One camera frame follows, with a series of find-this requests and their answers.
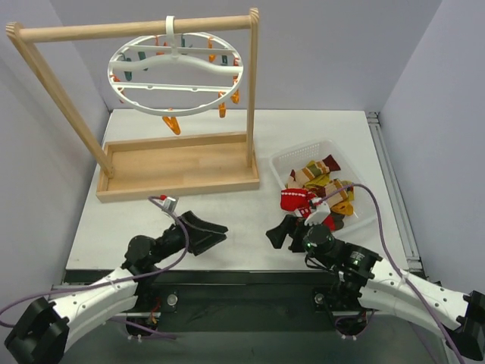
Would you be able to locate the white plastic basket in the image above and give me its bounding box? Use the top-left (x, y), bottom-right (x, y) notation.
top-left (269, 139), bottom-right (377, 239)

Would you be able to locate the maroon striped beige sock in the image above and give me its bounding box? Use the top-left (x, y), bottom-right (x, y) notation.
top-left (324, 179), bottom-right (355, 207)

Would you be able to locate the red white patterned sock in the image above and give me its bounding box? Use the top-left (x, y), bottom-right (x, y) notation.
top-left (280, 188), bottom-right (317, 218)

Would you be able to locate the purple cable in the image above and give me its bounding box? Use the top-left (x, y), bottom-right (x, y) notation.
top-left (321, 183), bottom-right (468, 364)
top-left (0, 196), bottom-right (190, 328)

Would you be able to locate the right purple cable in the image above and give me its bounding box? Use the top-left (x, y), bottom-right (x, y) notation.
top-left (321, 183), bottom-right (468, 364)

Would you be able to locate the white round clip hanger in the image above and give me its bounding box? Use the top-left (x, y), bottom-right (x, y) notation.
top-left (107, 16), bottom-right (245, 118)

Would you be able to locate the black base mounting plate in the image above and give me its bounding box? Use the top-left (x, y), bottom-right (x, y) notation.
top-left (126, 271), bottom-right (375, 334)

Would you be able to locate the orange clothes peg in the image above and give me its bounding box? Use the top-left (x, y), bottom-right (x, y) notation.
top-left (162, 115), bottom-right (181, 135)

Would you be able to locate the dark brown sock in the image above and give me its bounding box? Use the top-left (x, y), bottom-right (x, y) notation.
top-left (330, 214), bottom-right (345, 231)

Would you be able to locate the wooden hanger rack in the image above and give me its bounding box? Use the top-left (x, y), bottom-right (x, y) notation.
top-left (6, 8), bottom-right (260, 202)

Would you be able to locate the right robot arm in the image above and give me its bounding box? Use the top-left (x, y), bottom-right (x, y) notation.
top-left (266, 215), bottom-right (484, 361)

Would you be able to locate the bright yellow cloth sock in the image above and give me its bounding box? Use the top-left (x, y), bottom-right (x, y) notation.
top-left (330, 200), bottom-right (355, 216)

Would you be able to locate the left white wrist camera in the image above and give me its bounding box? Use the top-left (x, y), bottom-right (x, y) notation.
top-left (155, 195), bottom-right (178, 215)

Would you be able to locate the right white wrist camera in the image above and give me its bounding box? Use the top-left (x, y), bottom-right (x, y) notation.
top-left (304, 202), bottom-right (330, 226)

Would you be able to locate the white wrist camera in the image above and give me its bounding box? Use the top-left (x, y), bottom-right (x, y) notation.
top-left (304, 202), bottom-right (330, 226)
top-left (155, 195), bottom-right (178, 215)

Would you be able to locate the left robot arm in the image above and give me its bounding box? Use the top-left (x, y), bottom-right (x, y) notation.
top-left (5, 211), bottom-right (228, 363)

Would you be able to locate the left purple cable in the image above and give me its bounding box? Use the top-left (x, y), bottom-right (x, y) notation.
top-left (0, 196), bottom-right (190, 328)

